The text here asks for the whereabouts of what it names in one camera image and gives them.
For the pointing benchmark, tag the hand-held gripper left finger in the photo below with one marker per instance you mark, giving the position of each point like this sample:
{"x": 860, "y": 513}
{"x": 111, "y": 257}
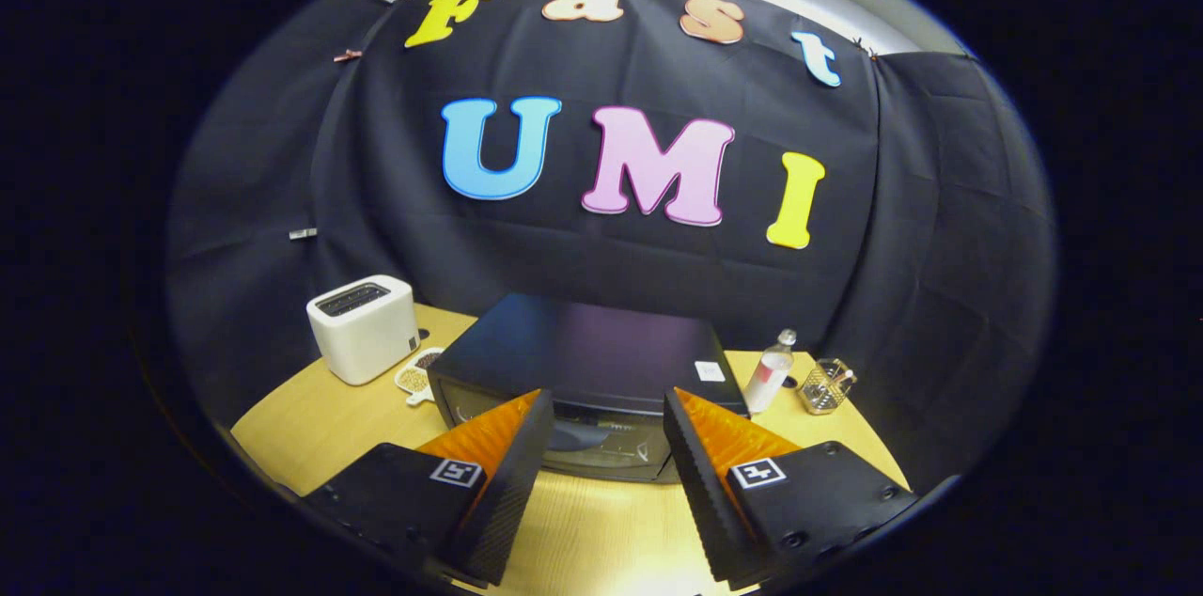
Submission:
{"x": 498, "y": 502}

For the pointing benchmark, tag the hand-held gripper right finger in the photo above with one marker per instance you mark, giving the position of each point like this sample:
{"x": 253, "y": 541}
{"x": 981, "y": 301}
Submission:
{"x": 710, "y": 502}

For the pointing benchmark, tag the black toaster oven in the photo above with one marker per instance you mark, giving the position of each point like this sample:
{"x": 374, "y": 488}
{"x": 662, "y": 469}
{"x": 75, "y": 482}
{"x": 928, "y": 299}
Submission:
{"x": 583, "y": 352}

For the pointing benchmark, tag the white toaster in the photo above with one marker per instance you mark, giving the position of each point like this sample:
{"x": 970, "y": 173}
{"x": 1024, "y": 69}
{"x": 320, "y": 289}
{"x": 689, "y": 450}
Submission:
{"x": 362, "y": 342}

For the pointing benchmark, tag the clear bottle with red label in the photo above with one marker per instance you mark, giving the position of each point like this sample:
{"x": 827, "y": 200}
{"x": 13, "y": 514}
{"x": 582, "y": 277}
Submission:
{"x": 769, "y": 375}

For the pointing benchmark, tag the small dish of beans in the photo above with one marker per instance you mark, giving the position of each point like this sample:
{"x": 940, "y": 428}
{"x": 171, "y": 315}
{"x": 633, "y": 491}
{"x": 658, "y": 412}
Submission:
{"x": 414, "y": 380}

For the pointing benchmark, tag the silver metal clip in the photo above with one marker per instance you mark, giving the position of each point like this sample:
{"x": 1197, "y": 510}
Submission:
{"x": 303, "y": 233}

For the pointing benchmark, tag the red clip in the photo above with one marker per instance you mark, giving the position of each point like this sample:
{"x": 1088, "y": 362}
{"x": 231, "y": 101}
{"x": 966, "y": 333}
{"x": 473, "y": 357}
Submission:
{"x": 348, "y": 55}

